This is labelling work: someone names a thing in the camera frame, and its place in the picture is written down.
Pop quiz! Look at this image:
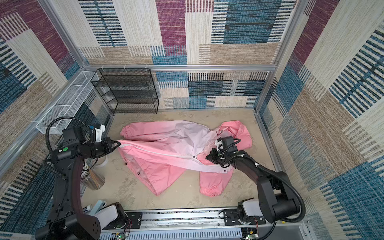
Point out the pink hooded zip jacket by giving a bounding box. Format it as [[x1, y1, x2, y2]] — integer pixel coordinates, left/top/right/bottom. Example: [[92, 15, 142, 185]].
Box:
[[118, 121, 253, 197]]

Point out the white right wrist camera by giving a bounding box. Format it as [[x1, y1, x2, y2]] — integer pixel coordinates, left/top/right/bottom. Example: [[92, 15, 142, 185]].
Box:
[[215, 138, 224, 152]]

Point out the black wire shelf rack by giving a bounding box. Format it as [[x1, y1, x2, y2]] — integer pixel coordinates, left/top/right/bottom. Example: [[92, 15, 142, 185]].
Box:
[[91, 68, 159, 114]]

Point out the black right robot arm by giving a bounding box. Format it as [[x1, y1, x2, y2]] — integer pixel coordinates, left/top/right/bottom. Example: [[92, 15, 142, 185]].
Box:
[[206, 137, 306, 223]]

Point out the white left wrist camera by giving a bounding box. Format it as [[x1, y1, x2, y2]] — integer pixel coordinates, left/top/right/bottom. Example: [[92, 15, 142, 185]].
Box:
[[93, 124, 106, 143]]

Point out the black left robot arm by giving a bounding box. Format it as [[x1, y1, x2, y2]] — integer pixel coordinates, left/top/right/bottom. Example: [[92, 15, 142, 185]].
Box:
[[35, 117, 121, 240]]

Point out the white wire mesh basket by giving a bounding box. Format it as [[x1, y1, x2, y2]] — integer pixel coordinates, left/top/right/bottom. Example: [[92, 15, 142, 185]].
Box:
[[36, 71, 95, 134]]

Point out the cup of white-tipped markers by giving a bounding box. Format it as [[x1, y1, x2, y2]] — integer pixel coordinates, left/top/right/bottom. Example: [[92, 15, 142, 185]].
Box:
[[81, 164, 105, 191]]

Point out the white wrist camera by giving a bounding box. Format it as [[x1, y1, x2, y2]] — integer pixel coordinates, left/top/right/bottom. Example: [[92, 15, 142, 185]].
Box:
[[215, 138, 224, 152], [93, 124, 106, 143]]

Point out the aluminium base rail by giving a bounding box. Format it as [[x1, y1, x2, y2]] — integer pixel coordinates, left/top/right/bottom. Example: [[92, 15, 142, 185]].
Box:
[[98, 207, 316, 240]]

